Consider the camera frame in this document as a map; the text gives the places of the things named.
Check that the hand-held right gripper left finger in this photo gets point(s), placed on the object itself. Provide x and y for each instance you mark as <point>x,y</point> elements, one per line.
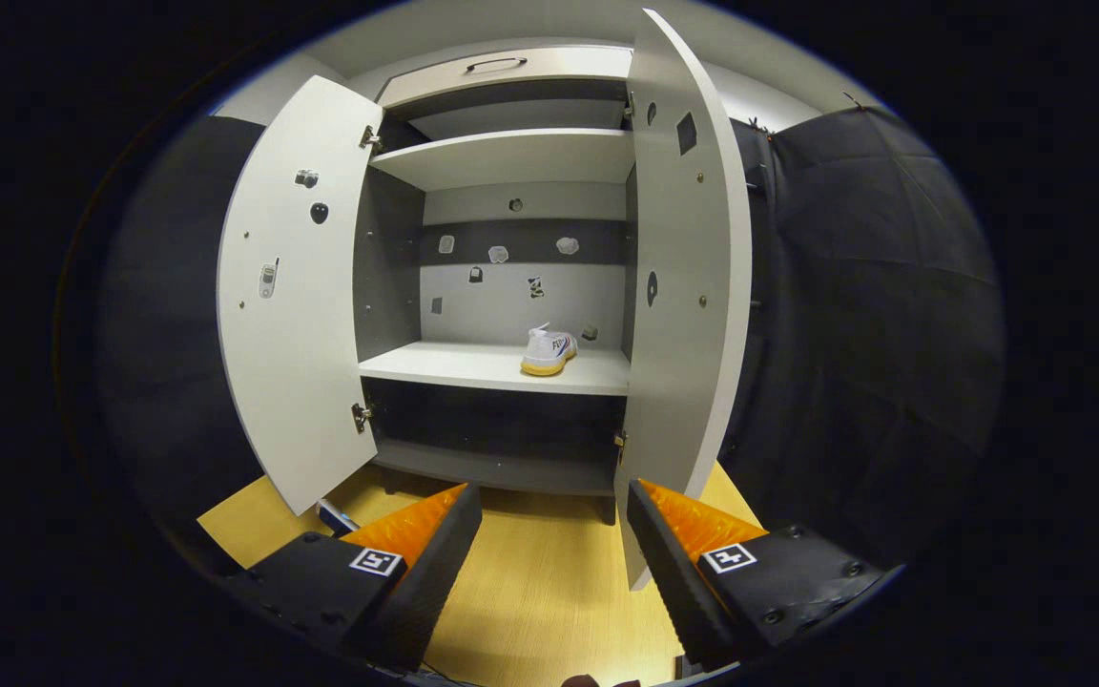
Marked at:
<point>430,582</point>

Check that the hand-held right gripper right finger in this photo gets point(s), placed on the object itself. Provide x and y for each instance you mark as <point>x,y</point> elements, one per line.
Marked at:
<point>678,582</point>

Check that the white door with cat sticker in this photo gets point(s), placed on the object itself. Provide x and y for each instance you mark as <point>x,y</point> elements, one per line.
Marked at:
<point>683,363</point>

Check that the white shoe yellow sole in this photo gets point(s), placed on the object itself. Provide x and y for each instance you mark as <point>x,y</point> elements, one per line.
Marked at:
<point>548,351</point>

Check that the white door with phone sticker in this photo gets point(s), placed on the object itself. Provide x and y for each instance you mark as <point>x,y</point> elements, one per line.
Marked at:
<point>292,363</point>

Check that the white shoe cabinet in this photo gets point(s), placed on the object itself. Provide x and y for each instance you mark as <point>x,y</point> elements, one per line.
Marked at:
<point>511,296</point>

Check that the grey cabinet bottom board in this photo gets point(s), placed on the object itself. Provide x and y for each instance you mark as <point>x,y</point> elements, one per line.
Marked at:
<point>492,469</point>

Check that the metal door hinge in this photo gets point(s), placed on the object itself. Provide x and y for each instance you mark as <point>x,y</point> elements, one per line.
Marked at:
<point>629,105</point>
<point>620,441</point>
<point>362,416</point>
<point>370,139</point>

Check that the white cabinet shelf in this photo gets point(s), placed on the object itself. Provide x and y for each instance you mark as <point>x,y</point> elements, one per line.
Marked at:
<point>511,157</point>
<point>454,367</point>

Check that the white cabinet drawer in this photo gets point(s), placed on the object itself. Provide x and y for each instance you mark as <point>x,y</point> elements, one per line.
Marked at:
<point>588,69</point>

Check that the blue and white object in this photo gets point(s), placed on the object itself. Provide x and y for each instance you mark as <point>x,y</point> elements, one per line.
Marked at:
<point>338,520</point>

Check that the black backdrop cloth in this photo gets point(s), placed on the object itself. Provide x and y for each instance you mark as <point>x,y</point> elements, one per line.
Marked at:
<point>168,334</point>
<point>874,334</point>

